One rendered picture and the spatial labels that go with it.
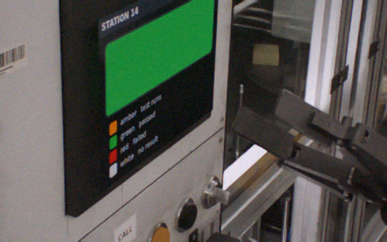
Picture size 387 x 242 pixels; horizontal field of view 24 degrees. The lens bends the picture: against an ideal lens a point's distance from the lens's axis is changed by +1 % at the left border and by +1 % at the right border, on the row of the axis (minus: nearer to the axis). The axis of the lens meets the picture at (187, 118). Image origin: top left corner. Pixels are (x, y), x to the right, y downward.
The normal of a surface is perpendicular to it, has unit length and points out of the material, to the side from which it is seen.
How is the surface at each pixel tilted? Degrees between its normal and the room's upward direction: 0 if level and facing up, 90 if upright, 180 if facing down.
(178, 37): 90
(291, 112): 56
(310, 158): 44
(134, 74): 90
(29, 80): 90
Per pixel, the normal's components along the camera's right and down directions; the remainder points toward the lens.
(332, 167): 0.04, -0.36
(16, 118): 0.87, 0.24
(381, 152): 0.55, -0.10
